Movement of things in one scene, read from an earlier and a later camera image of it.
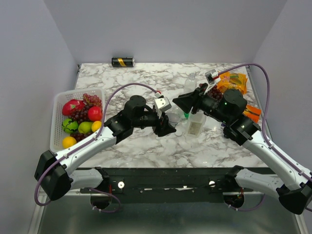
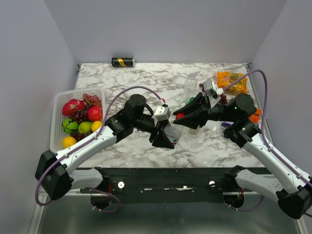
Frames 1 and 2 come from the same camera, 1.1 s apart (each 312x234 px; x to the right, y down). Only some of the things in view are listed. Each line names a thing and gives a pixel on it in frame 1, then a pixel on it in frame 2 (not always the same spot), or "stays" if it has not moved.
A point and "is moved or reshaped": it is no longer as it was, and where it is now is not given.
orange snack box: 253,113 stays
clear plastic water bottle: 190,84 stays
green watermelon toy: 69,126 stays
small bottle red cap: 175,115 is moved or reshaped
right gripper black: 186,101 -> 202,115
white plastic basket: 57,134 stays
